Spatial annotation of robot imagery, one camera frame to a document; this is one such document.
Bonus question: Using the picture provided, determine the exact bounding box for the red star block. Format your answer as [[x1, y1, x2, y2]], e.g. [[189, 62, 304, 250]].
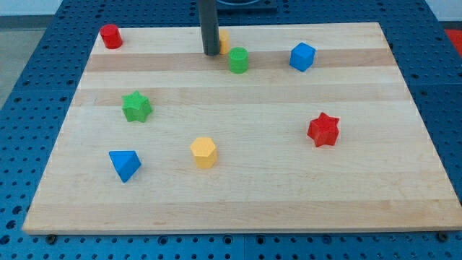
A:
[[307, 112, 340, 147]]

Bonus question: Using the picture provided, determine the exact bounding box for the green star block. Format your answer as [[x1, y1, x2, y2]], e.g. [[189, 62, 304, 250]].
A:
[[122, 90, 152, 123]]

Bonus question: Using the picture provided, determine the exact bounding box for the yellow hexagon block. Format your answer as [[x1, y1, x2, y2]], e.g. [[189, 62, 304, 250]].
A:
[[190, 137, 218, 168]]

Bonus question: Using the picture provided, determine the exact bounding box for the light wooden board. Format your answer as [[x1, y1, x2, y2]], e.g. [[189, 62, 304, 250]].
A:
[[22, 22, 461, 235]]

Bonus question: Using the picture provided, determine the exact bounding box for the green cylinder block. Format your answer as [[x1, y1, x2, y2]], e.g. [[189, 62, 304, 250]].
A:
[[228, 47, 248, 74]]

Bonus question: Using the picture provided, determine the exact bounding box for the yellow block behind rod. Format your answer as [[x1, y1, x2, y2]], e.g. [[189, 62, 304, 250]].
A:
[[219, 29, 230, 55]]

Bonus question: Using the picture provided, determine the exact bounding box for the blue cube block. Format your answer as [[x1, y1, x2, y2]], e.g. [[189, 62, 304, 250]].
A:
[[289, 43, 316, 72]]

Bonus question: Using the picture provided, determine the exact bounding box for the blue triangle block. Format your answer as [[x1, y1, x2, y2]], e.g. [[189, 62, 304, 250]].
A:
[[108, 150, 141, 183]]

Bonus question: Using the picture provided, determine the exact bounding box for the red cylinder block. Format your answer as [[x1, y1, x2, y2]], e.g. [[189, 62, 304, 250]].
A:
[[100, 24, 123, 49]]

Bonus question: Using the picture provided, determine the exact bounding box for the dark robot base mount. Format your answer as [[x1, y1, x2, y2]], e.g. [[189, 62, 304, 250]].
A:
[[217, 0, 278, 12]]

